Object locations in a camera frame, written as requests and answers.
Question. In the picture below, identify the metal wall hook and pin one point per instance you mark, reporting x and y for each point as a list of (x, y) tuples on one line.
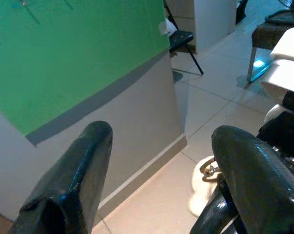
[(32, 12)]

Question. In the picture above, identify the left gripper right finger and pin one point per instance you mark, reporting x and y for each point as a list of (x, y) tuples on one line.
[(259, 185)]

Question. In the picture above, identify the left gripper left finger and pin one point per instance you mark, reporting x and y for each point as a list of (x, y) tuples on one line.
[(71, 185)]

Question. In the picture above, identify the keys with white charm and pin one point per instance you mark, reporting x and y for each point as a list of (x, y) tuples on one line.
[(200, 187)]

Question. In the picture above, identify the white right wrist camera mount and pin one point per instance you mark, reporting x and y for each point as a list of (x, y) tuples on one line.
[(290, 48)]

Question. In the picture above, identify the green wall board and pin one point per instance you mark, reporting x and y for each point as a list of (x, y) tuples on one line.
[(76, 61)]

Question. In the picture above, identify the black folding chair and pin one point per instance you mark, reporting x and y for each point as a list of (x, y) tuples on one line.
[(182, 37)]

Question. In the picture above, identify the white tape piece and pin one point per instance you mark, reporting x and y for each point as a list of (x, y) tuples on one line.
[(163, 26)]

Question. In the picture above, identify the dark upholstered chair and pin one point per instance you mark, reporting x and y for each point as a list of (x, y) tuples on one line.
[(266, 34)]

